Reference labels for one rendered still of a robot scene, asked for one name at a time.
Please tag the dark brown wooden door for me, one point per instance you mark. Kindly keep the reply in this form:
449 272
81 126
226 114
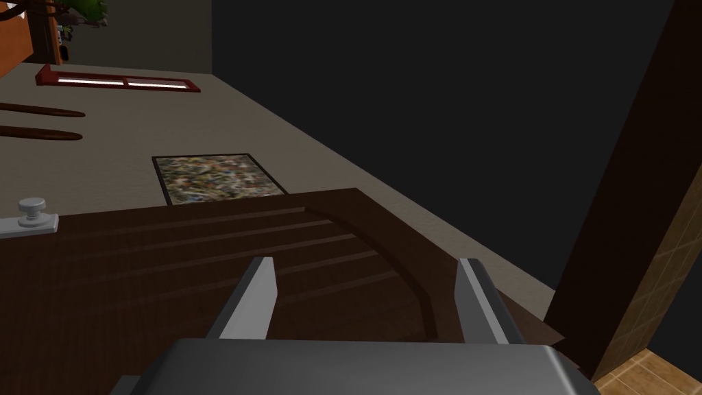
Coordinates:
164 285

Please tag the orange wooden cabinet with plant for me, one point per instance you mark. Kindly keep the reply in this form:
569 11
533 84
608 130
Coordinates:
33 30

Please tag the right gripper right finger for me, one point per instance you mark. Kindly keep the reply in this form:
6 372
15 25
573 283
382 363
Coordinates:
476 307

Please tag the silver door knob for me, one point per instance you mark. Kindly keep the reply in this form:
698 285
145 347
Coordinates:
30 216

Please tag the red framed window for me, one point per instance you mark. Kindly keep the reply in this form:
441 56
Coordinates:
118 81

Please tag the black framed mottled picture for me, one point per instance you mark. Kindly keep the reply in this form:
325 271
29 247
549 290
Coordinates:
216 178

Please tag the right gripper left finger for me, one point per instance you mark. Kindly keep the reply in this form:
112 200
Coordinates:
252 307

